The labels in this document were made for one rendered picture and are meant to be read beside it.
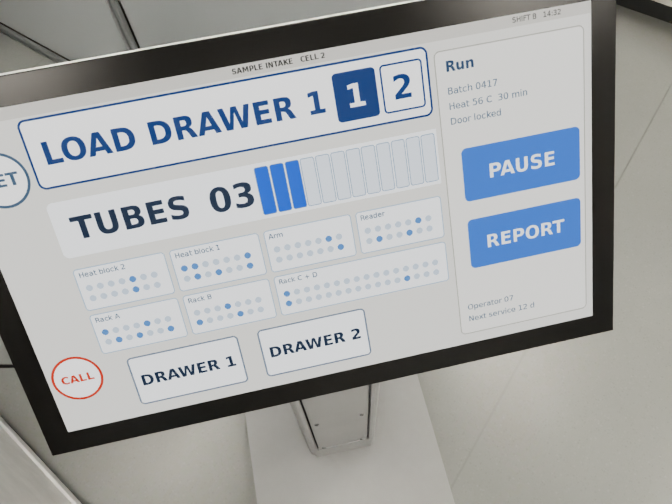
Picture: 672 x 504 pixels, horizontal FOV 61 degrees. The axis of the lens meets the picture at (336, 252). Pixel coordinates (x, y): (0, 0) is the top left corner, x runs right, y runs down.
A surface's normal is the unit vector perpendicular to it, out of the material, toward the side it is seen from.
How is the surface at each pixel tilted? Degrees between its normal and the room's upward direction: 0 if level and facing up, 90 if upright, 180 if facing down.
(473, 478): 0
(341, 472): 3
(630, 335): 0
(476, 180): 50
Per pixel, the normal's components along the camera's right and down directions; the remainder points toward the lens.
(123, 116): 0.14, 0.33
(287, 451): -0.12, -0.47
